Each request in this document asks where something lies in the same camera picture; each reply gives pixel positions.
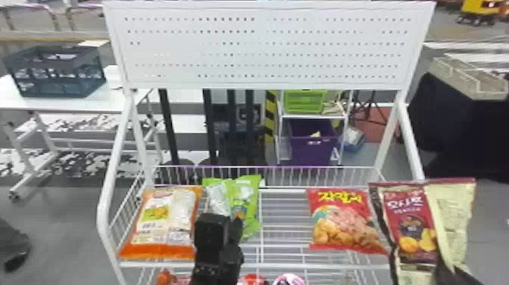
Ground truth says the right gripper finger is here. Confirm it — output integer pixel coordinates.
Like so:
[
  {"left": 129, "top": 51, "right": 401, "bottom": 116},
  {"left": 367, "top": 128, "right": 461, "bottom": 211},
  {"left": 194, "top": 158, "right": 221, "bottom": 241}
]
[{"left": 434, "top": 258, "right": 485, "bottom": 285}]

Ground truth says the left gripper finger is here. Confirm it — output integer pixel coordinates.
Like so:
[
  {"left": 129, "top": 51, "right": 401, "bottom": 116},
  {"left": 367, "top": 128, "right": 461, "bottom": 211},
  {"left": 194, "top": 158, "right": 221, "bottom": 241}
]
[{"left": 229, "top": 216, "right": 245, "bottom": 247}]

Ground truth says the dark red snack packet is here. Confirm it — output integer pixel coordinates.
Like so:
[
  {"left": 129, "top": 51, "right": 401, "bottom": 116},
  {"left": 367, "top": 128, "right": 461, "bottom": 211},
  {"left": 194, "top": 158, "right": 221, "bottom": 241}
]
[{"left": 367, "top": 177, "right": 477, "bottom": 285}]

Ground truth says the green snack packet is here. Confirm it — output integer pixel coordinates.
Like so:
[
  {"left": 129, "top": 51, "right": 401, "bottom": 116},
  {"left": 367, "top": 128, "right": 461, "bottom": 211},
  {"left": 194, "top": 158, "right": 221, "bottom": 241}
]
[{"left": 201, "top": 174, "right": 264, "bottom": 240}]

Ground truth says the small red snack packet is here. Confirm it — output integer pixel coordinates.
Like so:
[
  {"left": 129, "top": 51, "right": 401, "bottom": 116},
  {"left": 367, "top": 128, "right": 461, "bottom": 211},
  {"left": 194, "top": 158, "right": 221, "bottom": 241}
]
[
  {"left": 156, "top": 269, "right": 176, "bottom": 285},
  {"left": 237, "top": 274, "right": 267, "bottom": 285}
]

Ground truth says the pink snack packet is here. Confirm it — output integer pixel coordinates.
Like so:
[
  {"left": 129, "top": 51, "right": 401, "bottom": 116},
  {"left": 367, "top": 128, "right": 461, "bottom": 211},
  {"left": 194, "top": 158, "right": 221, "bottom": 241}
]
[{"left": 272, "top": 272, "right": 306, "bottom": 285}]

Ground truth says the orange snack packet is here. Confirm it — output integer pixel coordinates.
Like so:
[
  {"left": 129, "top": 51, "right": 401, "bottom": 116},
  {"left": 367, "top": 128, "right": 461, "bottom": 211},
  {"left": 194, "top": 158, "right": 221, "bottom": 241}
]
[{"left": 118, "top": 186, "right": 204, "bottom": 262}]

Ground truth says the small white rack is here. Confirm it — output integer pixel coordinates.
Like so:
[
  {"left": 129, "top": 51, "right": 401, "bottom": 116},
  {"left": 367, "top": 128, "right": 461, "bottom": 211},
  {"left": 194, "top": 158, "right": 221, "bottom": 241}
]
[{"left": 274, "top": 89, "right": 351, "bottom": 167}]

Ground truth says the purple crate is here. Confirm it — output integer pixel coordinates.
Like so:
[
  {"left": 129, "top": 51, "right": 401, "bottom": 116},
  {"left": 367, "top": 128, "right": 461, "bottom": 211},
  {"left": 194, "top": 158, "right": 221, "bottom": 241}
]
[{"left": 286, "top": 118, "right": 340, "bottom": 167}]

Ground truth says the green basket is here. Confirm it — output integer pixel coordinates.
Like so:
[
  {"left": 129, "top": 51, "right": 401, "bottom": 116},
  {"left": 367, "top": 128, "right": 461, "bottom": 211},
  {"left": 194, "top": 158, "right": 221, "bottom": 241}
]
[{"left": 283, "top": 89, "right": 328, "bottom": 115}]

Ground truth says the white side table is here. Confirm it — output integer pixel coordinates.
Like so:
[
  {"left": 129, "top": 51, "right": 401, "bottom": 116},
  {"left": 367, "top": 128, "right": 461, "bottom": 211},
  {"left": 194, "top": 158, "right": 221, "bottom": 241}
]
[{"left": 0, "top": 64, "right": 165, "bottom": 202}]

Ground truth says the person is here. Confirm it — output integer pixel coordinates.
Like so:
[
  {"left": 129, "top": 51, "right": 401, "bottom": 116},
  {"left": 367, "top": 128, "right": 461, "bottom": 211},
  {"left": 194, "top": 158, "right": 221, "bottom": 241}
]
[{"left": 0, "top": 218, "right": 32, "bottom": 274}]

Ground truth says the dark blue crate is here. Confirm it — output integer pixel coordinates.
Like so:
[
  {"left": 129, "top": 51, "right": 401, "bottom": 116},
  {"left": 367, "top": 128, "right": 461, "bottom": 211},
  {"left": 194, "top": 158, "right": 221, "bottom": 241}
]
[{"left": 3, "top": 45, "right": 107, "bottom": 99}]

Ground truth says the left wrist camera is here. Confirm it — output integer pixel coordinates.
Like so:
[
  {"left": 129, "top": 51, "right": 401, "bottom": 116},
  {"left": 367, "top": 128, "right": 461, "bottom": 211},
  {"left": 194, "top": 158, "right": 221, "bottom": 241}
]
[{"left": 194, "top": 213, "right": 233, "bottom": 264}]

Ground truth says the yellow black striped post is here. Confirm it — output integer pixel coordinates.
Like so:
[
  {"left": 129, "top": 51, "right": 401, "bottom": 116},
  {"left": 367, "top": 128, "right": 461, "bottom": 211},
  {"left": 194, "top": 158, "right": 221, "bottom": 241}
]
[{"left": 264, "top": 89, "right": 279, "bottom": 144}]

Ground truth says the white wire rack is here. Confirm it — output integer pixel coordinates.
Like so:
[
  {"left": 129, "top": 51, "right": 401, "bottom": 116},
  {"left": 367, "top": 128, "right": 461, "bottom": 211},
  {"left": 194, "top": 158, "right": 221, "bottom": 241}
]
[{"left": 96, "top": 0, "right": 437, "bottom": 285}]

